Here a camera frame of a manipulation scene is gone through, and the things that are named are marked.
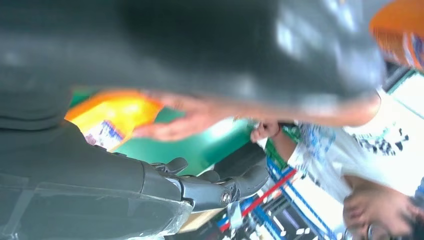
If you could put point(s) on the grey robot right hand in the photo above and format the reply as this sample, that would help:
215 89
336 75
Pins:
215 49

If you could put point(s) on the person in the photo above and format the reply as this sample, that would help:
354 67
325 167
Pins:
364 159

